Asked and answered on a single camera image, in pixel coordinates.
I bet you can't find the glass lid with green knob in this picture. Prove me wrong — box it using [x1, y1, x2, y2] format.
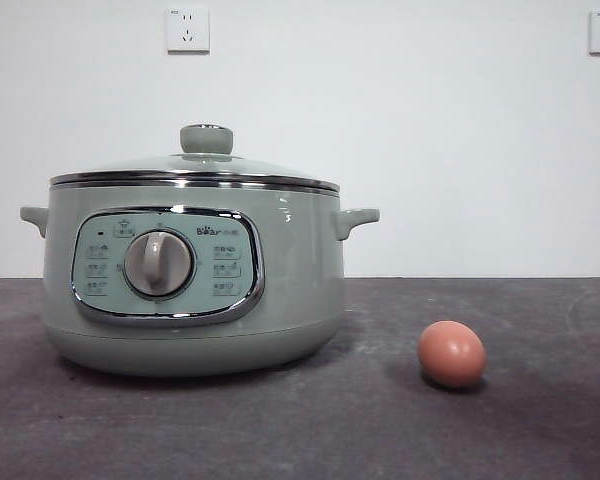
[49, 123, 342, 194]

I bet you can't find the brown egg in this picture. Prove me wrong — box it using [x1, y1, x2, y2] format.
[417, 320, 488, 389]

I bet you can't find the pale green electric cooking pot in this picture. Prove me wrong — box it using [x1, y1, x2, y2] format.
[19, 183, 381, 378]

